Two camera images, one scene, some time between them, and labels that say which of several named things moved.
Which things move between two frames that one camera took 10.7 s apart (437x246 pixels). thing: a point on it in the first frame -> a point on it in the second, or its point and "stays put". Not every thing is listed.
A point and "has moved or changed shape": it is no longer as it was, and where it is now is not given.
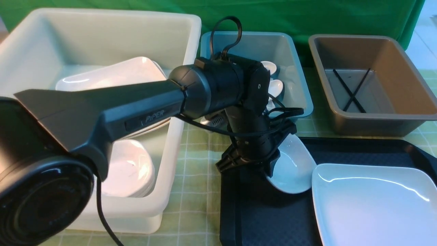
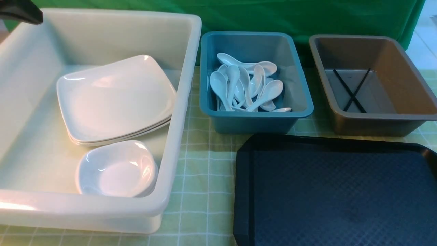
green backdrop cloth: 400,18 stays put
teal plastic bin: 278,48 stays put
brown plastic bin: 371,86 stays put
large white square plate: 364,205 has moved or changed shape
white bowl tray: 293,171 -> 126,168
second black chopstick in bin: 356,90 stays put
